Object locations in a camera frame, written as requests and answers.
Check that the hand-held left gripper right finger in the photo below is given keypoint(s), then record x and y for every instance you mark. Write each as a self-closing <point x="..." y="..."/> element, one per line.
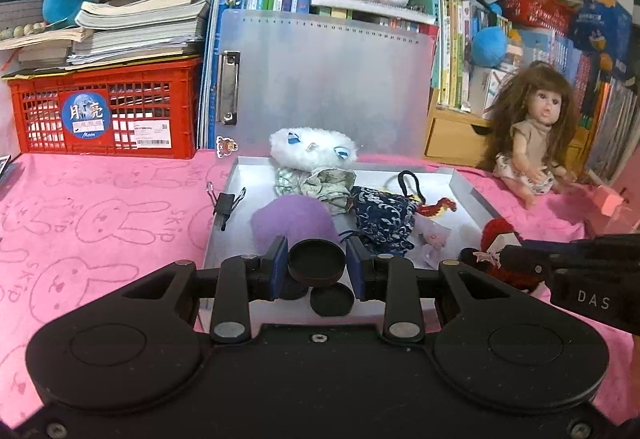
<point x="356" y="269"/>

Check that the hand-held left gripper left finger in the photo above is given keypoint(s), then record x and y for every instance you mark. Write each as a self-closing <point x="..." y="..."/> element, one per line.
<point x="277" y="269"/>

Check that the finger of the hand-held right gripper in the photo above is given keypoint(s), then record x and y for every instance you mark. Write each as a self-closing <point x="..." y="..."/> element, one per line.
<point x="530" y="264"/>

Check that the black round cap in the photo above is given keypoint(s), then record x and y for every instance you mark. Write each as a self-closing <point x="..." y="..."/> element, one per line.
<point x="316" y="264"/>
<point x="295" y="291"/>
<point x="331" y="300"/>

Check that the red knitted doll hat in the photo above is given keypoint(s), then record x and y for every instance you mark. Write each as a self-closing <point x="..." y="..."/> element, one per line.
<point x="497" y="231"/>

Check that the purple plush toy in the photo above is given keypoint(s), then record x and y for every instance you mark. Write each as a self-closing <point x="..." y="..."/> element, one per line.
<point x="292" y="221"/>

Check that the white shallow cardboard box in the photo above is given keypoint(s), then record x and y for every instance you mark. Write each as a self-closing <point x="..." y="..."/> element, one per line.
<point x="250" y="189"/>

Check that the green checked doll dress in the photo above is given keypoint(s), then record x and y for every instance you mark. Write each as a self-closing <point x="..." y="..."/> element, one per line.
<point x="325" y="186"/>

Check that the white plush cat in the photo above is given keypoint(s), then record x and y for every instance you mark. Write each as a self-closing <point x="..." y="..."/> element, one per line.
<point x="312" y="146"/>

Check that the black binder clip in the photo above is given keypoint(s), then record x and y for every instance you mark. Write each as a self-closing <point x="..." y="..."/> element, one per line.
<point x="225" y="206"/>

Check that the brown-haired baby doll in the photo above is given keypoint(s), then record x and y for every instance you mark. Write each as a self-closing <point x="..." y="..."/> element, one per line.
<point x="535" y="134"/>

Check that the wooden drawer box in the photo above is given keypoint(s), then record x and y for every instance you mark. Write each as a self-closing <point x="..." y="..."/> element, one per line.
<point x="455" y="139"/>

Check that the pink rabbit print blanket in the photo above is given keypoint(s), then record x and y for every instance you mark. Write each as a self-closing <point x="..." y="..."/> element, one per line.
<point x="100" y="219"/>

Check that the row of blue-spined books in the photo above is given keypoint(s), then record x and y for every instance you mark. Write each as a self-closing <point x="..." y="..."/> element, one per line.
<point x="590" y="84"/>

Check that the translucent clipboard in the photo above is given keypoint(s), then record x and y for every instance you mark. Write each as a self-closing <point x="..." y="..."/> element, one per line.
<point x="325" y="79"/>

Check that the row of upright books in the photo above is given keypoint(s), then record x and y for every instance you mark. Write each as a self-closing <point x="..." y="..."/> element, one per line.
<point x="457" y="59"/>

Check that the blue cardboard carton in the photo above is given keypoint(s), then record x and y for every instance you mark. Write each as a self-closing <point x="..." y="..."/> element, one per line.
<point x="602" y="29"/>

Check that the red plastic basket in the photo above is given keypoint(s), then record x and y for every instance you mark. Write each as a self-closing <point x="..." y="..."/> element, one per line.
<point x="537" y="9"/>

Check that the stack of worn books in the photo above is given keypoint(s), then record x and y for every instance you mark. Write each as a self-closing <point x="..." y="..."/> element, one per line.
<point x="145" y="14"/>

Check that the small black case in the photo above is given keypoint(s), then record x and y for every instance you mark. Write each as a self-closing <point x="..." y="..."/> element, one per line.
<point x="5" y="169"/>

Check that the red plastic crate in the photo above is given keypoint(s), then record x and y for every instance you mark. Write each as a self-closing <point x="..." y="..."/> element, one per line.
<point x="40" y="94"/>

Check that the white grid board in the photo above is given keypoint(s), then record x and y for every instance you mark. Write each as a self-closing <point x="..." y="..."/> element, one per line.
<point x="20" y="11"/>

